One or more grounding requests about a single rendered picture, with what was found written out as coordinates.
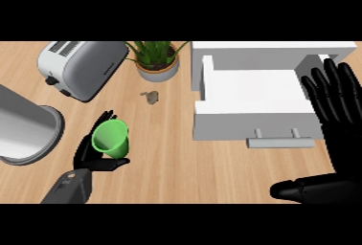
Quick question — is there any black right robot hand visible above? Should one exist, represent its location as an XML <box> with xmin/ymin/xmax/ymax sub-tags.
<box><xmin>269</xmin><ymin>57</ymin><xmax>362</xmax><ymax>205</ymax></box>

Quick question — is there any white open drawer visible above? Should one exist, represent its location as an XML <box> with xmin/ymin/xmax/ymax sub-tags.
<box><xmin>190</xmin><ymin>55</ymin><xmax>331</xmax><ymax>142</ymax></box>

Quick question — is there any green plastic cup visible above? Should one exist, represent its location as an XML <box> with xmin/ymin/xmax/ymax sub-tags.
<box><xmin>90</xmin><ymin>119</ymin><xmax>131</xmax><ymax>160</ymax></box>

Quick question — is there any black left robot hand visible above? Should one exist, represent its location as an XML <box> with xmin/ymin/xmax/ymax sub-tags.
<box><xmin>72</xmin><ymin>109</ymin><xmax>131</xmax><ymax>172</ymax></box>

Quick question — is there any potted green plant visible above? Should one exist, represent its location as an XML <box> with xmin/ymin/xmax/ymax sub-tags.
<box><xmin>124</xmin><ymin>41</ymin><xmax>190</xmax><ymax>83</ymax></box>

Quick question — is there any grey drawer handle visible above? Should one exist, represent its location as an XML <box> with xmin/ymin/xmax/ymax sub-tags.
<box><xmin>246</xmin><ymin>127</ymin><xmax>314</xmax><ymax>149</ymax></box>

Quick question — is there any white cabinet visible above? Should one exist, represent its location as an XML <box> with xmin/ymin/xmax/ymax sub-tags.
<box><xmin>189</xmin><ymin>41</ymin><xmax>357</xmax><ymax>92</ymax></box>

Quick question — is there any small grey-brown object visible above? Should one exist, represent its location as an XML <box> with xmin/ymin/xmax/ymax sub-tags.
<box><xmin>140</xmin><ymin>90</ymin><xmax>161</xmax><ymax>105</ymax></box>

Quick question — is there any silver toaster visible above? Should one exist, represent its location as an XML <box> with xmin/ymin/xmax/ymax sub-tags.
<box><xmin>37</xmin><ymin>41</ymin><xmax>130</xmax><ymax>103</ymax></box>

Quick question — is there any grey metal pot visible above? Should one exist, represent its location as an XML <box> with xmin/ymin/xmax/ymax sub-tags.
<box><xmin>0</xmin><ymin>83</ymin><xmax>66</xmax><ymax>167</ymax></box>

